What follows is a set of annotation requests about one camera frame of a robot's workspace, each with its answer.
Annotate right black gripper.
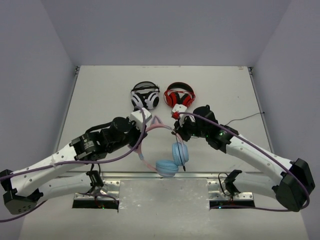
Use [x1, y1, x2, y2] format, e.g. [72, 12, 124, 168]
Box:
[172, 114, 209, 142]

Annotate thin black headphone cable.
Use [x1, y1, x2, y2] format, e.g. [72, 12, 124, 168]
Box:
[170, 112, 266, 172]

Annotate pink blue cat-ear headphones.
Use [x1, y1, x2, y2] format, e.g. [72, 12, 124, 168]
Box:
[134, 116, 190, 178]

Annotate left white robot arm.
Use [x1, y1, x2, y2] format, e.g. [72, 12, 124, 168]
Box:
[0, 117, 146, 215]

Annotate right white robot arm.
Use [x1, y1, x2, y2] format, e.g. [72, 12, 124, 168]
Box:
[171, 105, 315, 212]

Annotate red black headphones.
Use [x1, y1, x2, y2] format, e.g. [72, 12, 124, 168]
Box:
[163, 82, 196, 108]

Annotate white black headphones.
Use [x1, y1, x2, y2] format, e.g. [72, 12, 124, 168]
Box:
[130, 81, 160, 110]

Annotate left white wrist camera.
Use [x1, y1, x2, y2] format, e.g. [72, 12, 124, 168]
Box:
[129, 107, 152, 130]

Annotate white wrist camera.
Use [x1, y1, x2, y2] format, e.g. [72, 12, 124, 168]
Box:
[129, 107, 152, 130]
[171, 103, 188, 120]

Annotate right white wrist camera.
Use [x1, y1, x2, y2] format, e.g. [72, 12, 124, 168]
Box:
[171, 103, 188, 120]

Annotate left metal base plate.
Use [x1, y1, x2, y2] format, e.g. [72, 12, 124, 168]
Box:
[73, 179, 121, 201]

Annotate metal base plate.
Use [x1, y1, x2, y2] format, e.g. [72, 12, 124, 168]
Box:
[207, 179, 254, 201]
[73, 179, 121, 201]

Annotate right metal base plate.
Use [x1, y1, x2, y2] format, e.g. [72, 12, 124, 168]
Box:
[207, 179, 254, 201]

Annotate aluminium table edge rail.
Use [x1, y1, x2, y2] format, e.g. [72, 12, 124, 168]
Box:
[57, 171, 262, 180]

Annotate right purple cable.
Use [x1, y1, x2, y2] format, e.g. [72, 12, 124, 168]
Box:
[177, 111, 311, 213]

